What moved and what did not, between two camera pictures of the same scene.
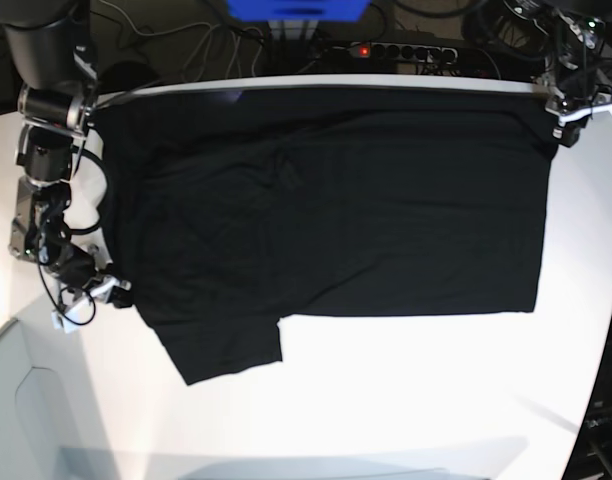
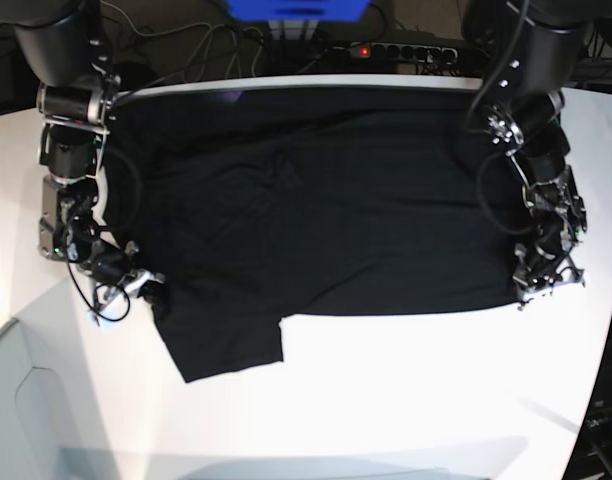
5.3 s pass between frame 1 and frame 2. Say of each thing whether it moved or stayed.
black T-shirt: stayed
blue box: stayed
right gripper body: moved
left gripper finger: moved
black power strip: stayed
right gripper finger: moved
